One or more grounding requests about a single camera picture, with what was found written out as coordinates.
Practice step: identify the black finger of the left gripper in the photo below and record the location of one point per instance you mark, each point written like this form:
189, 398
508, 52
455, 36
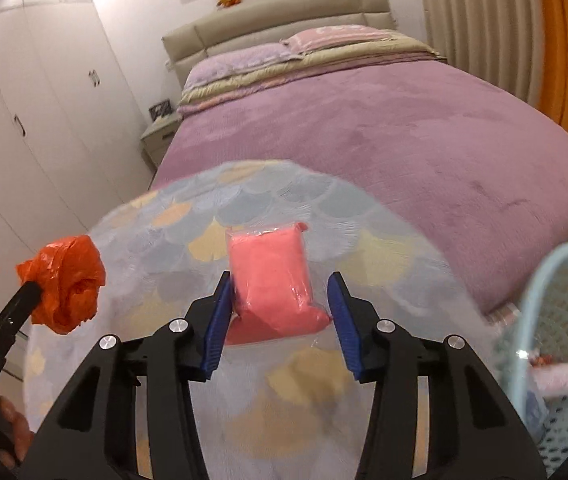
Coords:
16, 312

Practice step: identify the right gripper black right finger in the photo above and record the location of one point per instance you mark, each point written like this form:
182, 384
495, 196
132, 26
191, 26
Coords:
473, 430

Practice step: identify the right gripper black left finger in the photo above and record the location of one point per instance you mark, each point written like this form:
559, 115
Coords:
90, 431

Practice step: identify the red white paper cup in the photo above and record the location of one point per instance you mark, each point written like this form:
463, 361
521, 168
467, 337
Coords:
551, 380

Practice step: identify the orange plastic bag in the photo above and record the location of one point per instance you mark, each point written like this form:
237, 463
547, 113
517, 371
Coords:
70, 274

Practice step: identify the pink plastic packet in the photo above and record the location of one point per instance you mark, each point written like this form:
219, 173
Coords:
273, 293

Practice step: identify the person's left hand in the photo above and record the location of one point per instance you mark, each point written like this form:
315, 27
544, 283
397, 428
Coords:
18, 432

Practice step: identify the light blue plastic basket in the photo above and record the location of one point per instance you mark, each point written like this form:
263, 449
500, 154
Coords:
538, 336

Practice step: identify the scale pattern tablecloth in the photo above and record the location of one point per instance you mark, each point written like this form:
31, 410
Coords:
281, 404

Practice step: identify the white wardrobe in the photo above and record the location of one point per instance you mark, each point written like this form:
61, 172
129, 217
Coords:
69, 129

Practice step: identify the bed with purple blanket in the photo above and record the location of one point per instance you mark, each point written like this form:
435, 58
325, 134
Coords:
482, 174

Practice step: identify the beige bedside table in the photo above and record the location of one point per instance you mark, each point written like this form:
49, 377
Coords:
157, 138

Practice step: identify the purple pillow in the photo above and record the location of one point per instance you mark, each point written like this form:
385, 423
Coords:
242, 61

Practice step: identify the beige curtain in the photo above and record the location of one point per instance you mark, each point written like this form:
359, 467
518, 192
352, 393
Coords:
500, 41

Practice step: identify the pink pillow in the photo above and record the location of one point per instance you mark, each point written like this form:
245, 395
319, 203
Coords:
324, 37

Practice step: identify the beige padded headboard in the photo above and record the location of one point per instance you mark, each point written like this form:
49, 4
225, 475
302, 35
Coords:
262, 21

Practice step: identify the black photo frame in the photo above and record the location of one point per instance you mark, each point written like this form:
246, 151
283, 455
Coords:
160, 109

